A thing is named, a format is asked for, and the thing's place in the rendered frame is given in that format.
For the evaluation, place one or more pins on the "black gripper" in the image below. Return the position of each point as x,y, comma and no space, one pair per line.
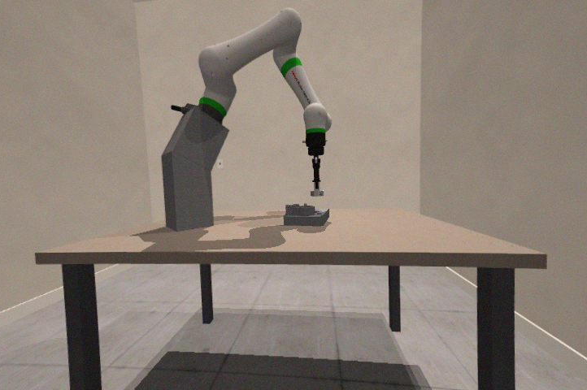
316,151

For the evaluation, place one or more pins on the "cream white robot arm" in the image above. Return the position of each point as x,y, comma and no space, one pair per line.
219,62

